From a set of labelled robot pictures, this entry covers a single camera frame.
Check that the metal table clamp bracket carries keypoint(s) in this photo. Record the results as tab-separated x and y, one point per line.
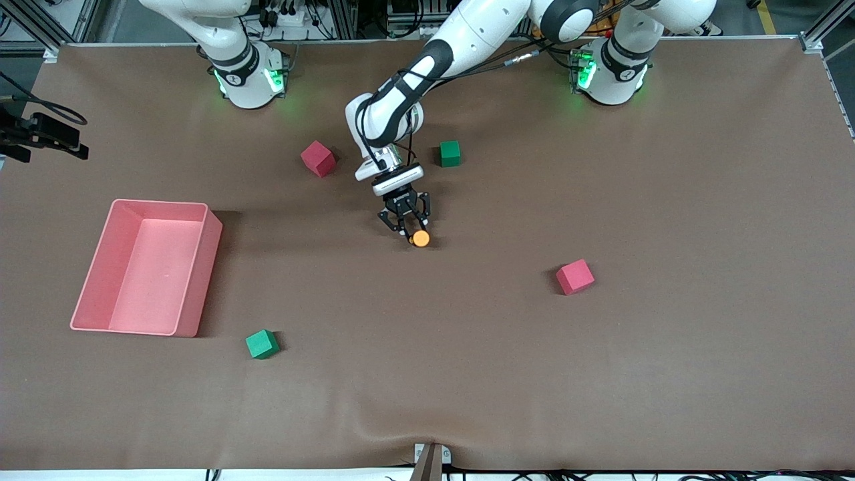
431	462

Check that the metal corner bracket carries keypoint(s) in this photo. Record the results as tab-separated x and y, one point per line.
813	45
51	55

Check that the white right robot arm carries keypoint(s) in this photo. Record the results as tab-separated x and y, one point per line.
244	73

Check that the white black sneaker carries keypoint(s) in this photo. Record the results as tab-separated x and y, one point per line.
711	31

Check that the red cube block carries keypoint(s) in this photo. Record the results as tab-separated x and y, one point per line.
318	158
574	277

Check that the white power strip with plugs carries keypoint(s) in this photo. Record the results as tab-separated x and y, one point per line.
290	18

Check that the aluminium frame post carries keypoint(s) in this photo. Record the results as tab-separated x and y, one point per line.
344	17

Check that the green cube block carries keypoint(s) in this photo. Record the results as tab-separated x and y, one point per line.
449	153
262	344

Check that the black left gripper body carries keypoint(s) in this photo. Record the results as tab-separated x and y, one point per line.
403	204

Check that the yellow-capped black push button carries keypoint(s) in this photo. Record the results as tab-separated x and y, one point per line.
421	238

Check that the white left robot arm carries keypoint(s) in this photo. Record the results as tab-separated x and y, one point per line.
481	33

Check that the pink plastic bin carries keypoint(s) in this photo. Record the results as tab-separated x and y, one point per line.
153	280

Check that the brown table mat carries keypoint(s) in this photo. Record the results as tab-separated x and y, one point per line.
427	367

